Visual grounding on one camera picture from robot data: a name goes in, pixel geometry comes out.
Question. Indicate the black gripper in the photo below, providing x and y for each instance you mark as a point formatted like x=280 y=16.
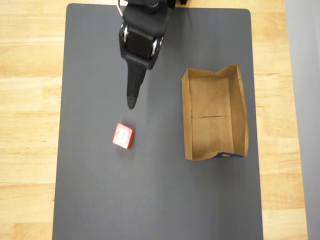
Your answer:
x=139 y=45

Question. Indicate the small red square block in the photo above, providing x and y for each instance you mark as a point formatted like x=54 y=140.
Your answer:
x=122 y=136

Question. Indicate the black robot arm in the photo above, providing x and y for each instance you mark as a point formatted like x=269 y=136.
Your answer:
x=147 y=17

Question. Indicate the brown paper box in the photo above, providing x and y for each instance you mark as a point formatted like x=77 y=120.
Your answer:
x=212 y=125

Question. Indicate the grey rectangular desk mat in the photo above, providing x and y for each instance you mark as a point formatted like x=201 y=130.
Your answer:
x=125 y=175

